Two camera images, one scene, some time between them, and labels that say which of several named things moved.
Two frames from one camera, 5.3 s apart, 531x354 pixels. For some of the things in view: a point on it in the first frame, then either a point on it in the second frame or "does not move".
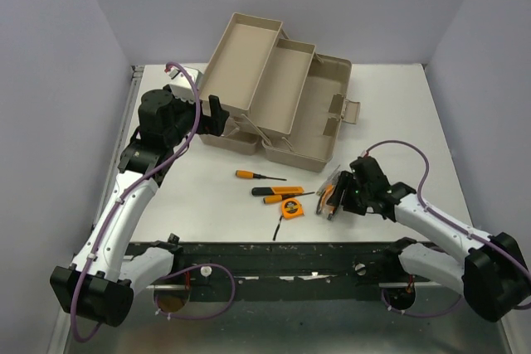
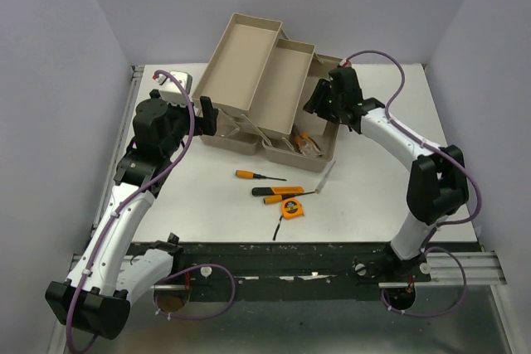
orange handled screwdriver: x=278 y=198 does not move
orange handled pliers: x=325 y=191 to x=305 y=143
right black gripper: x=348 y=203 to x=321 y=89
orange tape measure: x=292 y=208 does not move
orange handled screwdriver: x=246 y=174 does not move
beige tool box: x=280 y=96 does not move
